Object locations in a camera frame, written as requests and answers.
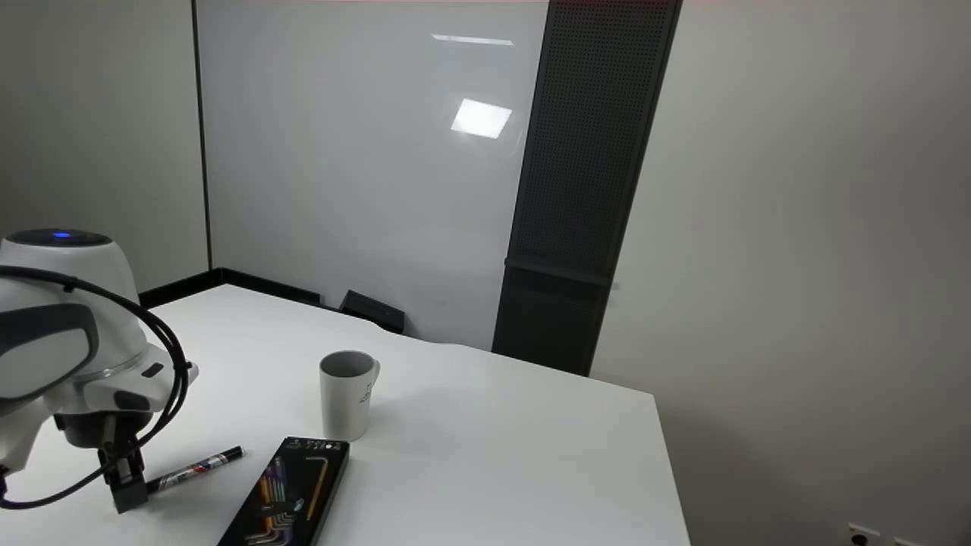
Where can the black vertical wall pillar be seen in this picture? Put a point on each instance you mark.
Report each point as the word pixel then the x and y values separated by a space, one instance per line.
pixel 580 191

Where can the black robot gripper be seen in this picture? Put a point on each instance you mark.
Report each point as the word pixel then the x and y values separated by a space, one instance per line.
pixel 101 416

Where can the white mug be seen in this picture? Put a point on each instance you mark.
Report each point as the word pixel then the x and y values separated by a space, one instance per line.
pixel 346 396

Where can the white glossy whiteboard panel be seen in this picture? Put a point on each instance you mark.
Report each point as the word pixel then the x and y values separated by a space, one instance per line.
pixel 366 162

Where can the black hex key set box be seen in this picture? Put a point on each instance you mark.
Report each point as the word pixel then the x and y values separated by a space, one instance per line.
pixel 288 492

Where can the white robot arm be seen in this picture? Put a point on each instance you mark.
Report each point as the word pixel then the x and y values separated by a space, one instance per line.
pixel 70 334

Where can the black marker with white cap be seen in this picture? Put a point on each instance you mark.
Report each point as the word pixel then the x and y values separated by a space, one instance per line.
pixel 199 468

